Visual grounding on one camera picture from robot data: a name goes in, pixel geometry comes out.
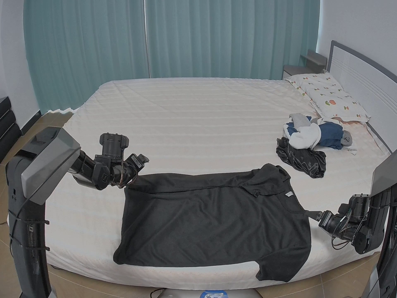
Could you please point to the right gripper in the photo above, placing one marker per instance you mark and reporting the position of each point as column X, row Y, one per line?
column 329, row 223

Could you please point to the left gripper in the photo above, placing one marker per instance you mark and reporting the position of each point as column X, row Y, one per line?
column 130, row 169

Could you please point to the black T-shirt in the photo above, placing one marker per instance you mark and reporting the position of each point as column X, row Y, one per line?
column 211, row 225

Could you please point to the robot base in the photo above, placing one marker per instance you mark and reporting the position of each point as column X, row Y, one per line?
column 211, row 293

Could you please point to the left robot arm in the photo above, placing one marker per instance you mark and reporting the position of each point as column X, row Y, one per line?
column 49, row 160

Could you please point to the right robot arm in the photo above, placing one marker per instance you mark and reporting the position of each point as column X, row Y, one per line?
column 384, row 178

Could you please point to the bed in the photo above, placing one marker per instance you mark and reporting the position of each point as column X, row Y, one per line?
column 186, row 113

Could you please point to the pile of clothes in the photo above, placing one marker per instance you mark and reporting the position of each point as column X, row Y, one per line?
column 305, row 137

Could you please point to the black satin garment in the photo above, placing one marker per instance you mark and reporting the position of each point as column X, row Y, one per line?
column 304, row 160

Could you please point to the white printed pillow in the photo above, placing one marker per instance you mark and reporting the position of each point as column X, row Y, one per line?
column 328, row 95

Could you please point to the blue-green curtain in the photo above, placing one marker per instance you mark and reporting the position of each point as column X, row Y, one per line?
column 232, row 26
column 86, row 42

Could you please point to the black chest of drawers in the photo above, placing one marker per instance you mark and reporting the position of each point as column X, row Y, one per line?
column 7, row 119

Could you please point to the grey bedside table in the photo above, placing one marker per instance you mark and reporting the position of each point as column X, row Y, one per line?
column 307, row 62

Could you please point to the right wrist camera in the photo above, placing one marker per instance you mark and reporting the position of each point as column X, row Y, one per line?
column 344, row 209

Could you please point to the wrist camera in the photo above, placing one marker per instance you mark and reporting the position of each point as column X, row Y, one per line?
column 344, row 209
column 124, row 142

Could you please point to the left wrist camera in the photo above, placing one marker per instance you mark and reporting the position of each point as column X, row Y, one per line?
column 124, row 142

